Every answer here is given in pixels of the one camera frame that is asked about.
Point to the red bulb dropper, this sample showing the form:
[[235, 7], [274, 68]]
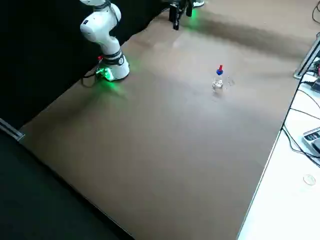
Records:
[[220, 67]]

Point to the small electronic device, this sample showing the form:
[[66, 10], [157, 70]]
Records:
[[315, 67]]

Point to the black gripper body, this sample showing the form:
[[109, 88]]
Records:
[[174, 12]]

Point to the silver aluminium frame post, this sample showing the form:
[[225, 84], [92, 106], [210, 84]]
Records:
[[11, 131], [306, 61]]

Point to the clear bottle blue cap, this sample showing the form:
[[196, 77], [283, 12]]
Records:
[[218, 83]]

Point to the grey device with buttons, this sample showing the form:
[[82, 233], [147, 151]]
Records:
[[312, 141]]

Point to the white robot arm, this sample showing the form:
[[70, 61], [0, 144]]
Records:
[[100, 27]]

